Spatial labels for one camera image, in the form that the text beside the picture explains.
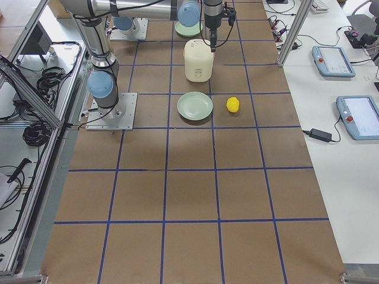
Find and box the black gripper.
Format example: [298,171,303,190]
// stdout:
[203,0,223,53]

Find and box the cream rice cooker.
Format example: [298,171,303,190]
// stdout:
[184,39,214,82]

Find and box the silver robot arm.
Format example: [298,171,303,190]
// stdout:
[62,1,226,121]
[114,17,140,36]

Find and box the green plate far side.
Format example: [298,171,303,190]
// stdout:
[175,22,203,37]

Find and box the yellow toy pepper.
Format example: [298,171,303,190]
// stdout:
[226,96,240,113]

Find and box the green plate near yellow toy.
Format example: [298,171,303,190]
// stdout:
[176,92,213,121]

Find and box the blue teach pendant far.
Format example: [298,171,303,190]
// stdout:
[311,46,356,78]

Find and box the blue teach pendant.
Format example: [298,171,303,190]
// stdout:
[336,95,378,140]
[311,46,356,78]

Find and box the black power adapter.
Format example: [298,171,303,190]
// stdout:
[309,128,332,143]

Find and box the brown grid table mat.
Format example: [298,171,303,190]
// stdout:
[41,1,344,283]

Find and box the blue teach pendant near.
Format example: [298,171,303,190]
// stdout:
[336,95,378,140]

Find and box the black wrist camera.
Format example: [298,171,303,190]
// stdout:
[223,1,236,27]

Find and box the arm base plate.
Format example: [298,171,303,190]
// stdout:
[110,18,149,41]
[84,92,137,131]

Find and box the aluminium frame post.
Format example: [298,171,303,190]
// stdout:
[277,0,313,67]

